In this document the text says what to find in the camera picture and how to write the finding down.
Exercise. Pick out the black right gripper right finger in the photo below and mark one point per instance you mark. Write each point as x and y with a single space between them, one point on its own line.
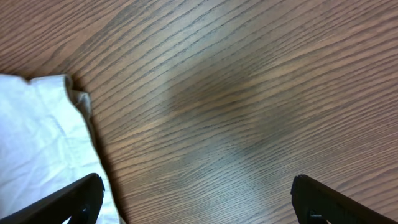
314 202

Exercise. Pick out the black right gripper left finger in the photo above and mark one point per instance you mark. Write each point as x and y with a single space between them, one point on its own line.
77 203

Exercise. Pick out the beige khaki shorts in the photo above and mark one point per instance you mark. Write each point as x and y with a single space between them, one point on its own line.
47 142

